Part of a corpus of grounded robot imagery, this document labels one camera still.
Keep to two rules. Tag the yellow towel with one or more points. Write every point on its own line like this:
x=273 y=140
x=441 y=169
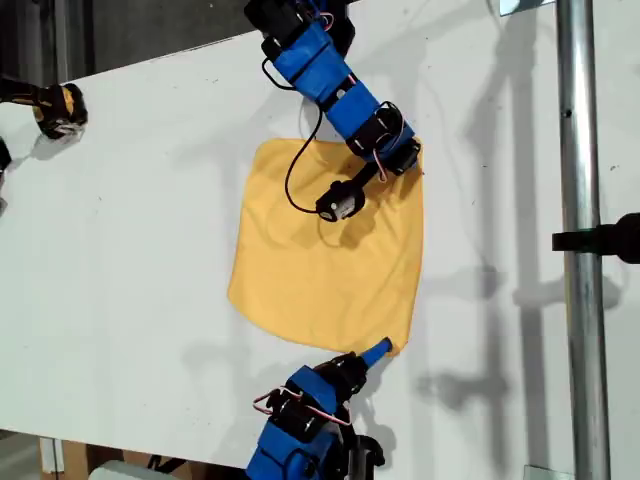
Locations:
x=310 y=280

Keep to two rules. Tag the black clamp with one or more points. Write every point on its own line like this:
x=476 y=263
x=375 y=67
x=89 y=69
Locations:
x=600 y=240

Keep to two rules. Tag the white plastic container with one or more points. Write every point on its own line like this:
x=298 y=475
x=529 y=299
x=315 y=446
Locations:
x=117 y=472

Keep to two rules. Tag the brown cardboard box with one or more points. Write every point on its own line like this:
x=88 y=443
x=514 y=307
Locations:
x=75 y=460

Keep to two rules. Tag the white table leg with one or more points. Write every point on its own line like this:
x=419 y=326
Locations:
x=50 y=455

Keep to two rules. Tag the small black object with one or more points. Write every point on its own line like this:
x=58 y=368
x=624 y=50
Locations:
x=4 y=155

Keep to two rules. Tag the black camera stalk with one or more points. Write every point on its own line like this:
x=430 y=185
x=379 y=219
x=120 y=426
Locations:
x=365 y=175

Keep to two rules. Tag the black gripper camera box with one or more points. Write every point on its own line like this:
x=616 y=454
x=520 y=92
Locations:
x=340 y=202
x=367 y=452

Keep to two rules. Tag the steel post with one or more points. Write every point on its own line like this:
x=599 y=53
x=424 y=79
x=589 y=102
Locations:
x=580 y=150

